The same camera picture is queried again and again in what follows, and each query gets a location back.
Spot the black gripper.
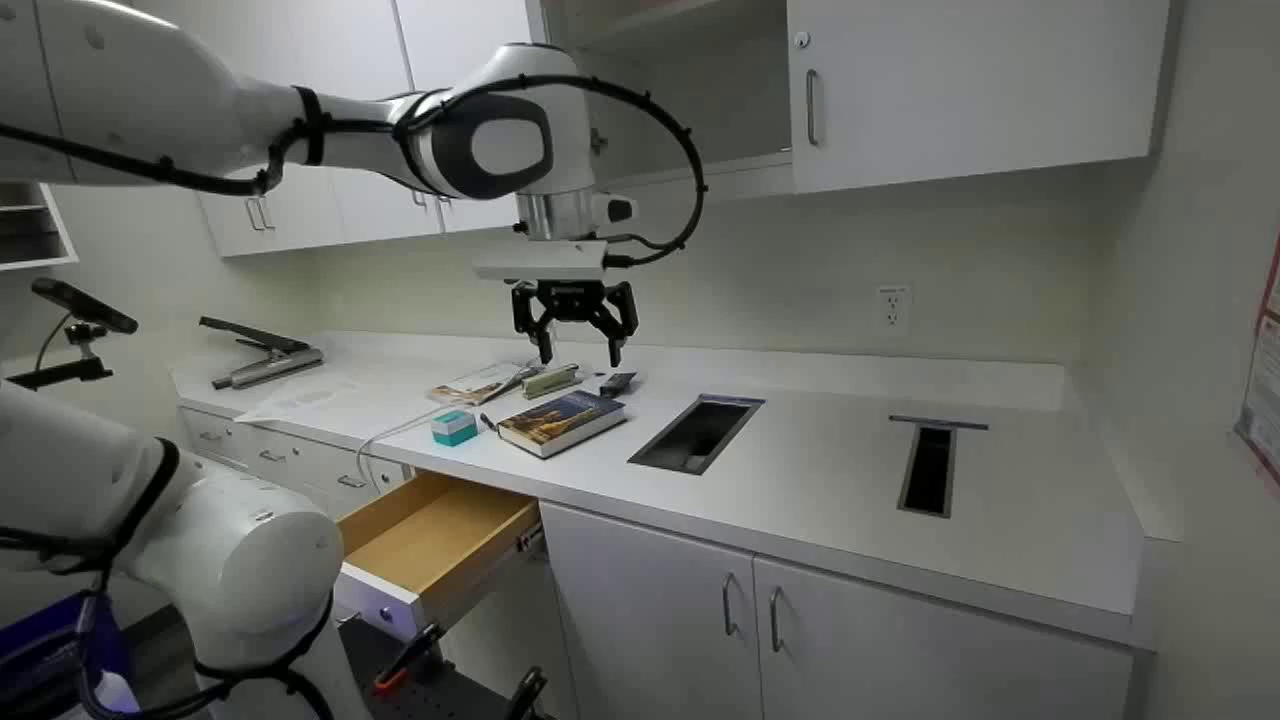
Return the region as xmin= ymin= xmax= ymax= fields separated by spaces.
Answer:
xmin=507 ymin=277 xmax=643 ymax=373

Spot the open wooden drawer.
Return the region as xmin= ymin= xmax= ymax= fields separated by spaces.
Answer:
xmin=329 ymin=468 xmax=550 ymax=644

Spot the white closed drawer front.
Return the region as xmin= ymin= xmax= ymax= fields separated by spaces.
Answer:
xmin=178 ymin=406 xmax=411 ymax=521

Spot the beige stapler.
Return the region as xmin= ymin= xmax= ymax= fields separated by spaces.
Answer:
xmin=519 ymin=362 xmax=590 ymax=406

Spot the stack of papers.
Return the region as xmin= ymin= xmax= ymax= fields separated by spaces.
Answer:
xmin=423 ymin=357 xmax=543 ymax=412

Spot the teal staple box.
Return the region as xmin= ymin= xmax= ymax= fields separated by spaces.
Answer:
xmin=428 ymin=406 xmax=480 ymax=454

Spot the square counter opening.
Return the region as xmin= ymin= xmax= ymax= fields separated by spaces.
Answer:
xmin=626 ymin=387 xmax=770 ymax=482

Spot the grey metal desk device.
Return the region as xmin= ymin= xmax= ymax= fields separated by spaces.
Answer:
xmin=196 ymin=314 xmax=329 ymax=396

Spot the white lower cabinet door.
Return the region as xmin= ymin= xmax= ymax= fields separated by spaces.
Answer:
xmin=539 ymin=499 xmax=759 ymax=720
xmin=748 ymin=557 xmax=1142 ymax=720

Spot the black red clamp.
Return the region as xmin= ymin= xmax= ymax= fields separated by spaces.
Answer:
xmin=368 ymin=619 xmax=451 ymax=700

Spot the narrow counter slot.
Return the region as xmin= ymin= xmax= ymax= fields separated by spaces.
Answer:
xmin=884 ymin=410 xmax=996 ymax=525

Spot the blue plastic object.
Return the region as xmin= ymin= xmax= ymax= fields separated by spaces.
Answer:
xmin=0 ymin=594 xmax=145 ymax=720

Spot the white wall outlet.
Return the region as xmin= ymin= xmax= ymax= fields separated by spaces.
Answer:
xmin=874 ymin=282 xmax=917 ymax=335

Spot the black camera on stand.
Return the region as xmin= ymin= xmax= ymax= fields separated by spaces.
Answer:
xmin=4 ymin=272 xmax=145 ymax=396

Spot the white wall shelf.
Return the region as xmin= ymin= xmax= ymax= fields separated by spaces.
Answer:
xmin=0 ymin=177 xmax=80 ymax=282

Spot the wall poster with red border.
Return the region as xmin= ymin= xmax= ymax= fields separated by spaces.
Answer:
xmin=1229 ymin=238 xmax=1280 ymax=494

